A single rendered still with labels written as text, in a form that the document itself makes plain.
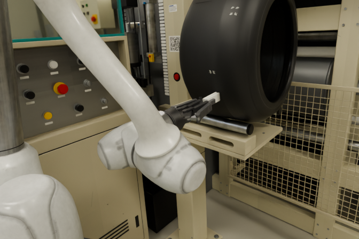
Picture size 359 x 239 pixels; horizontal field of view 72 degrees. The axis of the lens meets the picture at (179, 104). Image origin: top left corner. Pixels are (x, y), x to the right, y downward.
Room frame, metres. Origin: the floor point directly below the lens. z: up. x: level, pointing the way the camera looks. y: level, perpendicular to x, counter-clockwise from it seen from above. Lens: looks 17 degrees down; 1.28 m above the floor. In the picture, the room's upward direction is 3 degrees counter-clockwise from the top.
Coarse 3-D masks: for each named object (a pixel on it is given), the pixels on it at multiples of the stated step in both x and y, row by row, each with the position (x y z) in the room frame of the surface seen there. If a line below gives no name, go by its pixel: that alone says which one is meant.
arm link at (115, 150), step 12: (120, 132) 0.57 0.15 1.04; (132, 132) 0.56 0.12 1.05; (108, 144) 0.55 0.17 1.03; (120, 144) 0.55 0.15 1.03; (132, 144) 0.53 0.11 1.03; (108, 156) 0.53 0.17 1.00; (120, 156) 0.53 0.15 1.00; (132, 156) 0.52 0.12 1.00; (108, 168) 0.54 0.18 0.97; (120, 168) 0.54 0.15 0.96
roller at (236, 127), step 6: (204, 120) 1.01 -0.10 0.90; (210, 120) 0.99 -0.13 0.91; (216, 120) 0.97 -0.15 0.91; (222, 120) 0.96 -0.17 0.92; (228, 120) 0.94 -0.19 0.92; (234, 120) 0.94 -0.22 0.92; (216, 126) 0.98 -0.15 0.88; (222, 126) 0.95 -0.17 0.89; (228, 126) 0.93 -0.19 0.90; (234, 126) 0.91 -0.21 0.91; (240, 126) 0.89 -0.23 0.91; (246, 126) 0.88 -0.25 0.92; (252, 126) 0.89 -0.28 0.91; (240, 132) 0.90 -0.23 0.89; (246, 132) 0.88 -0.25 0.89; (252, 132) 0.89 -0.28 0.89
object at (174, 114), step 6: (168, 108) 0.71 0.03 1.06; (174, 108) 0.70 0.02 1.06; (186, 108) 0.75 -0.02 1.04; (168, 114) 0.68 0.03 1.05; (174, 114) 0.68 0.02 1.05; (180, 114) 0.69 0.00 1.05; (186, 114) 0.71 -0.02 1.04; (192, 114) 0.72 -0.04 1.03; (174, 120) 0.67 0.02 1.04; (180, 120) 0.68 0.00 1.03; (186, 120) 0.69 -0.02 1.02; (180, 126) 0.68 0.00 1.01
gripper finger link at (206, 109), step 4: (208, 104) 0.76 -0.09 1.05; (204, 108) 0.73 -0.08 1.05; (208, 108) 0.75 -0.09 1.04; (200, 112) 0.71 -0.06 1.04; (204, 112) 0.73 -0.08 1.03; (208, 112) 0.75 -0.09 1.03; (196, 116) 0.69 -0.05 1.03; (200, 116) 0.71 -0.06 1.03; (204, 116) 0.73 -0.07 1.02; (200, 120) 0.70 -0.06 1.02
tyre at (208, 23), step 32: (224, 0) 0.87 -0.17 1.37; (256, 0) 0.84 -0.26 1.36; (288, 0) 1.02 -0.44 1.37; (192, 32) 0.90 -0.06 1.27; (224, 32) 0.81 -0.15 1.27; (256, 32) 0.81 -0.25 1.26; (288, 32) 1.19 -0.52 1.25; (192, 64) 0.88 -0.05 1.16; (224, 64) 0.80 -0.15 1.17; (256, 64) 0.80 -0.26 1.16; (288, 64) 1.12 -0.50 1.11; (192, 96) 0.94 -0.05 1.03; (224, 96) 0.83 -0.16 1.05; (256, 96) 0.82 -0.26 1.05
